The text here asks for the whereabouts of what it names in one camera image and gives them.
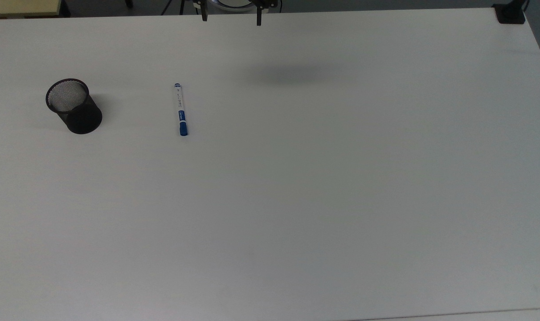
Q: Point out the black table corner clamp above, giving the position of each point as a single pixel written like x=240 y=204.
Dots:
x=509 y=14

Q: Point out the yellow wooden table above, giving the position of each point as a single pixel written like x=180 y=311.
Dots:
x=20 y=6

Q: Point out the blue and white marker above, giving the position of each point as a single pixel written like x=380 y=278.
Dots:
x=181 y=111

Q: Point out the black mesh pen cup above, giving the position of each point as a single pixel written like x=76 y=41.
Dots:
x=85 y=118

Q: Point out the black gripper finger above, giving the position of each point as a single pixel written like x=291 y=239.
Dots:
x=204 y=15
x=259 y=18

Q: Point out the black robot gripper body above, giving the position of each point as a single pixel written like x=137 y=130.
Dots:
x=269 y=3

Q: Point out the black tripod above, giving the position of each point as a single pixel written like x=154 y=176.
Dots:
x=182 y=6

